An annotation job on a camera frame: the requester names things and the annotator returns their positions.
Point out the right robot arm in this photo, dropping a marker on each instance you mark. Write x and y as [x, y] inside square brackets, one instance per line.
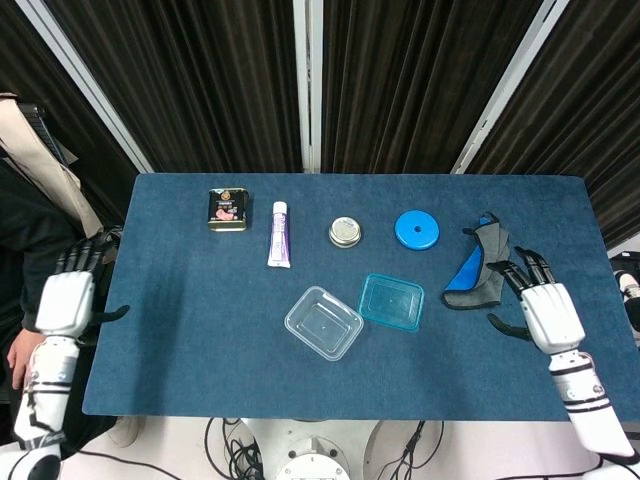
[590, 405]

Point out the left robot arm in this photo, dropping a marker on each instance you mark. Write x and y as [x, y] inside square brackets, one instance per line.
[45, 395]

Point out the grey blue cloth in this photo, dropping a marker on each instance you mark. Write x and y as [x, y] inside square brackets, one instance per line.
[475, 285]

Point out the black pleated curtain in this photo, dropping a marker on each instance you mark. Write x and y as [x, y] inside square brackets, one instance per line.
[200, 80]
[30, 75]
[590, 100]
[410, 80]

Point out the purple white tube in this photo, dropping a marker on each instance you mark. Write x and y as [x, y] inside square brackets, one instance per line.
[279, 235]

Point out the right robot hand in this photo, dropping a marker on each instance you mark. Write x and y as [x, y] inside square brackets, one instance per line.
[550, 315]

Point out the blue round disc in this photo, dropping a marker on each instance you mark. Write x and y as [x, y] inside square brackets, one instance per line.
[416, 229]

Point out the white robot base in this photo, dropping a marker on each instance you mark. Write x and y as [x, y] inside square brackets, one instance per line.
[315, 450]

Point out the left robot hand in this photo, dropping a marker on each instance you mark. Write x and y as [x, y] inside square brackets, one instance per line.
[65, 305]

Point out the white shoe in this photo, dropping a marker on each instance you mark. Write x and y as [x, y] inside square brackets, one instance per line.
[125, 432]

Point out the black chair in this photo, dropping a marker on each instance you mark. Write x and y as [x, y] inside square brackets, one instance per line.
[42, 125]

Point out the round metal tin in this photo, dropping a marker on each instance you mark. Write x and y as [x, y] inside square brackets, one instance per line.
[345, 231]

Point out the blue translucent plastic lid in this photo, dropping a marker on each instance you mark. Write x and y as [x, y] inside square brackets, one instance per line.
[391, 302]

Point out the white and black equipment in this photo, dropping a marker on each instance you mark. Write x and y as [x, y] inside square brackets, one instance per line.
[627, 290]

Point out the person in black clothing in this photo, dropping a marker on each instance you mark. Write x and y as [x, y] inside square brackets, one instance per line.
[25, 240]

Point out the clear plastic container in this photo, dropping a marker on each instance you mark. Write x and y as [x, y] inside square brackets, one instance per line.
[324, 324]

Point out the blue fabric table mat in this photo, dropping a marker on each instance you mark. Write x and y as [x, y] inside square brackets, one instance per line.
[200, 360]

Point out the black square tin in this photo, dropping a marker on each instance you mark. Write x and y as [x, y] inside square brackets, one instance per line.
[227, 210]

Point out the white frame post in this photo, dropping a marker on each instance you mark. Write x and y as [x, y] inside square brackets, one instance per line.
[307, 85]
[505, 95]
[85, 85]

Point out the beige jacket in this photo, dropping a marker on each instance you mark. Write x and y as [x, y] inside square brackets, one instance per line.
[45, 165]

